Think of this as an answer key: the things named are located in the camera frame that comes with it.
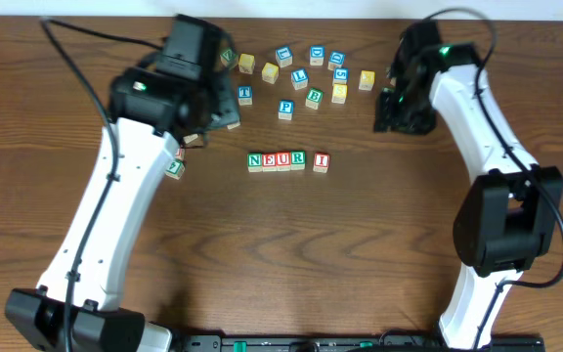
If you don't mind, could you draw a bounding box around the red I block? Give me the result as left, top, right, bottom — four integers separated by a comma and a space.
313, 153, 330, 173

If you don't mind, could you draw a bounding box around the green 4 block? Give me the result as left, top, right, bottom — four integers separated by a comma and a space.
165, 159, 185, 180

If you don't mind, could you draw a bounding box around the red u block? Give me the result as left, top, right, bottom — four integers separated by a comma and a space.
276, 152, 291, 171
175, 148, 185, 160

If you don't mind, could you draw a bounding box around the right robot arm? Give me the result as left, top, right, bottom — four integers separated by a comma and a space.
373, 16, 563, 351

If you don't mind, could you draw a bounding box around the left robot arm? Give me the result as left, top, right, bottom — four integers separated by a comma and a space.
5, 15, 240, 351

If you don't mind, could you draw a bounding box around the blue P block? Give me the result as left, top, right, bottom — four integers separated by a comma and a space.
278, 100, 294, 120

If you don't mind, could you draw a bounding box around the green Z block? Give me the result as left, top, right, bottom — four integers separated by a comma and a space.
219, 48, 238, 69

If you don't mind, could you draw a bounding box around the green B block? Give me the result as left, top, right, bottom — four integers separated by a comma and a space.
305, 88, 324, 110

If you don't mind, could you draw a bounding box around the blue L block top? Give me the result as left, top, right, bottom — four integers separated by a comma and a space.
275, 46, 293, 67

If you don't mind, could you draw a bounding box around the blue T block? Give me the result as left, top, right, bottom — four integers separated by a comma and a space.
238, 86, 253, 106

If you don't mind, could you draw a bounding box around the yellow block right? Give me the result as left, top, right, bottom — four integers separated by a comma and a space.
359, 70, 375, 91

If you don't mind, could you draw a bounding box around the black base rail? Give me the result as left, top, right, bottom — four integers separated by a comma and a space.
181, 332, 546, 352

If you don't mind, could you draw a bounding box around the yellow block top left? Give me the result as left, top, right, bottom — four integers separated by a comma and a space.
238, 54, 255, 74

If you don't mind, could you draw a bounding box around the green R block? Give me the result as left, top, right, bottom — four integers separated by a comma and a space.
290, 151, 306, 170

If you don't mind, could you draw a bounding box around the red E block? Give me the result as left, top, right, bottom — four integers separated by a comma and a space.
262, 153, 277, 172

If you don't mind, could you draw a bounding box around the blue 5 block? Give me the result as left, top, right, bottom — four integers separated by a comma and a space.
332, 67, 349, 85

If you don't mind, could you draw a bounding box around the blue D block tilted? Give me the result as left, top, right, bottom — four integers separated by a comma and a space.
327, 51, 346, 70

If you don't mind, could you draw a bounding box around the yellow block centre top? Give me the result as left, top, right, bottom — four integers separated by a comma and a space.
261, 63, 280, 84

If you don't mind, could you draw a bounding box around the plain wooden picture block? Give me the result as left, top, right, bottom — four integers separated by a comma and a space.
183, 134, 198, 144

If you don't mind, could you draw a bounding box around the blue l block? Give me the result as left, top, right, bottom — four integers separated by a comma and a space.
291, 68, 309, 90
275, 46, 293, 67

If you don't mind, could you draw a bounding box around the blue L block middle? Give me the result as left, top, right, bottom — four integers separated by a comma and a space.
291, 68, 309, 90

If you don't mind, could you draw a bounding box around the yellow S block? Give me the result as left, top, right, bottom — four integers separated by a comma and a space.
331, 84, 348, 105

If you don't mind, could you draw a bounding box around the green N block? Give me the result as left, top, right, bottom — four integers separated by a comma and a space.
247, 153, 263, 172

